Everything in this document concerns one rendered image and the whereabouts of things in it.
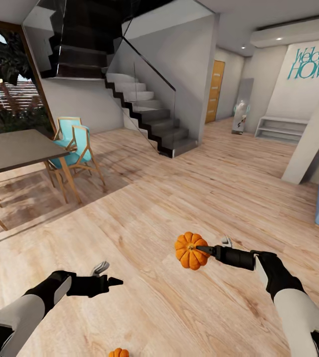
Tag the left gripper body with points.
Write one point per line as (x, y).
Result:
(94, 286)

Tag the door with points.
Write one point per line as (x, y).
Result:
(216, 79)

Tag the stairs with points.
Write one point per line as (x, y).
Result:
(88, 40)

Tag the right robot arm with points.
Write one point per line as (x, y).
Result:
(298, 313)

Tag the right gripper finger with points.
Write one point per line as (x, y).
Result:
(209, 249)

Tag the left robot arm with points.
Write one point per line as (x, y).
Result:
(19, 319)

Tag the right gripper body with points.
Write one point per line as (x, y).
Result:
(227, 255)

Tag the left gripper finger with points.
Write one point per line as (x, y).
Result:
(113, 282)

